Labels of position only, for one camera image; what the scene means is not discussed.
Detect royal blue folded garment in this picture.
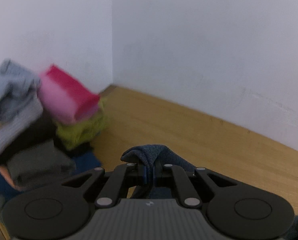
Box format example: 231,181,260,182
0,152,101,196

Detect dark blue pants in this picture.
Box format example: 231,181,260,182
120,144,195,199

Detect light grey folded garment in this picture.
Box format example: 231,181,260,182
0,59,43,154

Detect green folded garment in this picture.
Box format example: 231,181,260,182
54,99,108,151

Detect pink folded garment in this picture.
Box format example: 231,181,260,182
38,64,100,125

